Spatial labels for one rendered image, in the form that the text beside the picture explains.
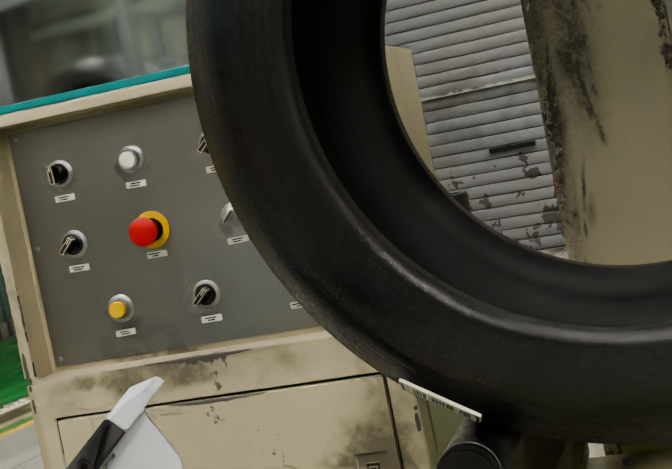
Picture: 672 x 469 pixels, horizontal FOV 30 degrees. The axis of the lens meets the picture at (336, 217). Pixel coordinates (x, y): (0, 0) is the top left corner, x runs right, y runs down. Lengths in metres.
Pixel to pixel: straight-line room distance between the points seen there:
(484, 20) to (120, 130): 8.86
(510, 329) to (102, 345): 1.05
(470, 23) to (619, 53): 9.38
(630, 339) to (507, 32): 9.71
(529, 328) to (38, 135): 1.10
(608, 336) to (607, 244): 0.38
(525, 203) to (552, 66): 9.32
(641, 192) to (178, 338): 0.78
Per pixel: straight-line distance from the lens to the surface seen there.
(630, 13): 1.19
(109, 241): 1.77
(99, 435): 0.78
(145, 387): 0.82
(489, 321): 0.83
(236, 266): 1.70
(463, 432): 0.90
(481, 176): 10.59
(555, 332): 0.82
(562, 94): 1.19
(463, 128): 10.64
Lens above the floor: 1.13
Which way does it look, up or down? 3 degrees down
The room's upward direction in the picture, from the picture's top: 11 degrees counter-clockwise
